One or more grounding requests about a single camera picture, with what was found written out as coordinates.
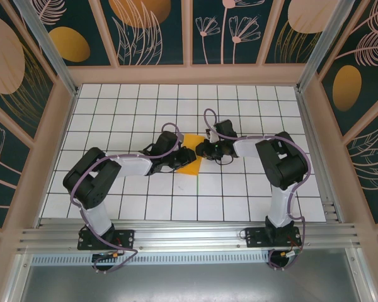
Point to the yellow cloth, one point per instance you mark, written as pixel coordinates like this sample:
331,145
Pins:
193,166

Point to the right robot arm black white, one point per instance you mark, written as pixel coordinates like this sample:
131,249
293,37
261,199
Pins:
283,163

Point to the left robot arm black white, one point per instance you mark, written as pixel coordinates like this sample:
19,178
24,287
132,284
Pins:
91,182

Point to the grey metal sheet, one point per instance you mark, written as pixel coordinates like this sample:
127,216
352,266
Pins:
189,283

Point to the dark panel pink flowers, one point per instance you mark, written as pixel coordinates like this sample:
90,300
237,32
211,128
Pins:
226,31

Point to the dark panel orange circle feathers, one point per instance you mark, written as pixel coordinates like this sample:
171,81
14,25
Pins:
138,19

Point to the dark panel orange oval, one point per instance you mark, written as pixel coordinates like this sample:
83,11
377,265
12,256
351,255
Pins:
69,44

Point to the dark panel pink circle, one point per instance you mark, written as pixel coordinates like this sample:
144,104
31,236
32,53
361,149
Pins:
302,19

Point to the dark panel flower outline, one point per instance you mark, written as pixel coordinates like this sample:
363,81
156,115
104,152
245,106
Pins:
3,163

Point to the dark panel pink oval grass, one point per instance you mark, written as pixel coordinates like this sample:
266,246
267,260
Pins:
6,56

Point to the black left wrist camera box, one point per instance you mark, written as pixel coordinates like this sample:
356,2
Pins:
165,141

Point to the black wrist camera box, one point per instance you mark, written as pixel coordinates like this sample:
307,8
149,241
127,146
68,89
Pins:
225,129
165,141

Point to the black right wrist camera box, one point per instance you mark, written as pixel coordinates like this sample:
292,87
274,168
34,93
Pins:
225,129

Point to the wide aluminium base rail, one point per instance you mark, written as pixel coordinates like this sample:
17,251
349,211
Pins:
189,232

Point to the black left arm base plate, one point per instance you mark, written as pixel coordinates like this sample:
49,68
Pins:
126,239

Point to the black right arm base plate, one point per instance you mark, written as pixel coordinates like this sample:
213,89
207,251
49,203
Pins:
255,237

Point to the aluminium side rail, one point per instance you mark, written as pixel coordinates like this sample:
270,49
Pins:
318,163

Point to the aluminium corner post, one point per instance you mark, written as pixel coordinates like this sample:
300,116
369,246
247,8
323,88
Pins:
324,41
47,47

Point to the aluminium frame bar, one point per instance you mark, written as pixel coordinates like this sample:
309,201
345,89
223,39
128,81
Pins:
362,277
19,280

